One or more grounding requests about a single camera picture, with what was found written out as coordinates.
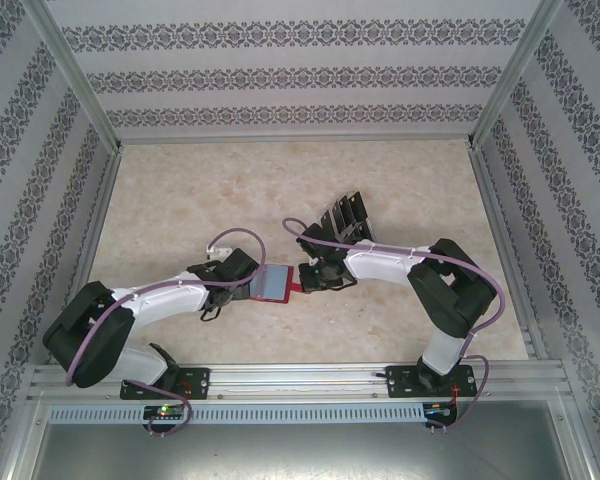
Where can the red leather card holder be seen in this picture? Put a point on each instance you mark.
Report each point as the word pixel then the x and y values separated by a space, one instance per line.
pixel 272 282

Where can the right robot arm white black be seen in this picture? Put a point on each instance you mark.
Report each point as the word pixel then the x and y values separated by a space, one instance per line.
pixel 380 262

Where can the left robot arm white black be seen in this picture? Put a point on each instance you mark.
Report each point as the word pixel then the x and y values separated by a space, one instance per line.
pixel 155 295

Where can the clear acrylic card stand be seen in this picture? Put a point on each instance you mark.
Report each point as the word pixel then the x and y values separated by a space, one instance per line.
pixel 351 192

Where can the small circuit board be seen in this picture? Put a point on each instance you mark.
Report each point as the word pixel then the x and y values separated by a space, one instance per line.
pixel 440 410
pixel 165 411

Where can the grey metal sheet tray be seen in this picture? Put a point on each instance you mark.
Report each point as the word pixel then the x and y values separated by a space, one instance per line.
pixel 300 455

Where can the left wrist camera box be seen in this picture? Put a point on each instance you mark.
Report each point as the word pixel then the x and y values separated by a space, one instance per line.
pixel 220 251

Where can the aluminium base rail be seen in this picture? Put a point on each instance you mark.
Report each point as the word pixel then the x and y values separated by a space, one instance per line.
pixel 300 382

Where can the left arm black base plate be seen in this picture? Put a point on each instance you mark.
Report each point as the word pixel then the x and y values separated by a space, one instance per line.
pixel 200 382

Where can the aluminium table edge rail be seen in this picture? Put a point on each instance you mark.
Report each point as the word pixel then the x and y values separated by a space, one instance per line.
pixel 102 210
pixel 494 210
pixel 295 141

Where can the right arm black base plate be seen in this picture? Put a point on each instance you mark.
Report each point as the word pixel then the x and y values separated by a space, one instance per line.
pixel 400 382

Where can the aluminium frame post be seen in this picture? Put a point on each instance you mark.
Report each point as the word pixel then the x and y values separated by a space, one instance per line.
pixel 513 70
pixel 74 70

